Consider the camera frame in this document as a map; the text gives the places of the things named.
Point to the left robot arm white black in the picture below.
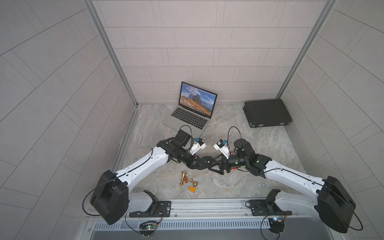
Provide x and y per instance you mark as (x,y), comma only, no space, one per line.
(112,198)

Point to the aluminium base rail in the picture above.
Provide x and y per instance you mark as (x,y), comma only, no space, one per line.
(209,219)

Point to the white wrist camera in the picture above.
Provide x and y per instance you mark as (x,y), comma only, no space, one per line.
(221,146)
(198,144)

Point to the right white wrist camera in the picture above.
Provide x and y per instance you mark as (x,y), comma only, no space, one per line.
(221,146)

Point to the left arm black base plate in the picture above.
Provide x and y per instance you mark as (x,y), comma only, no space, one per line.
(147,205)

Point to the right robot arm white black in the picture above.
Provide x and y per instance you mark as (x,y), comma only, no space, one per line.
(326,199)

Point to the small gold chess pawn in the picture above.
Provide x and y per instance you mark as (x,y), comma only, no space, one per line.
(194,183)

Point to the black flat case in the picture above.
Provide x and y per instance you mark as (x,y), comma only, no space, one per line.
(266,113)

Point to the green circuit board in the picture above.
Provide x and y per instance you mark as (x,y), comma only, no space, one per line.
(277,225)
(148,228)

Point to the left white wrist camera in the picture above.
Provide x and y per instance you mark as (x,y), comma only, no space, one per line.
(198,144)

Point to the right green circuit board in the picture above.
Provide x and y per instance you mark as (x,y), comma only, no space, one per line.
(277,225)

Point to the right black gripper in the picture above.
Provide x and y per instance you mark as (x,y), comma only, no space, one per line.
(222,163)

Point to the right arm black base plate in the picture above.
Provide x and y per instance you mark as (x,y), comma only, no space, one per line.
(267,206)

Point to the silver laptop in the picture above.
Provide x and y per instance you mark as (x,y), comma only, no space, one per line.
(194,110)

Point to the tall gold chess piece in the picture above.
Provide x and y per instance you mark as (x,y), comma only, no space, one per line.
(184,173)

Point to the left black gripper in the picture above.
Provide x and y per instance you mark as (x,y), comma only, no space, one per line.
(195,161)

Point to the left green circuit board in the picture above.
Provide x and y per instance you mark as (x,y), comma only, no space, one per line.
(148,228)

